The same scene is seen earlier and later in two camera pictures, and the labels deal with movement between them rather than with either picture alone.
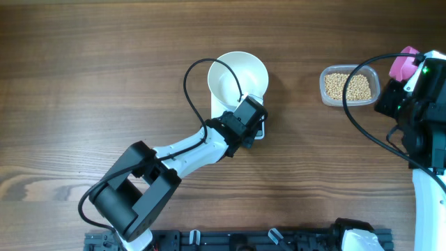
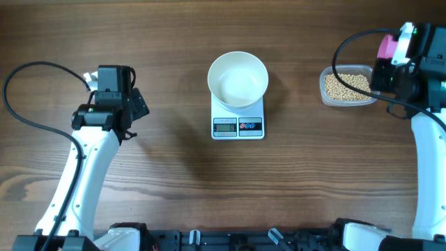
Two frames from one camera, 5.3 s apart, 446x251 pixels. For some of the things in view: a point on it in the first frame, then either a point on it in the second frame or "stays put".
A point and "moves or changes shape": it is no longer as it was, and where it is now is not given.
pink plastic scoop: x=402 y=67 moves or changes shape
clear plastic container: x=363 y=88 stays put
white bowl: x=251 y=74 stays put
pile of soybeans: x=357 y=88 stays put
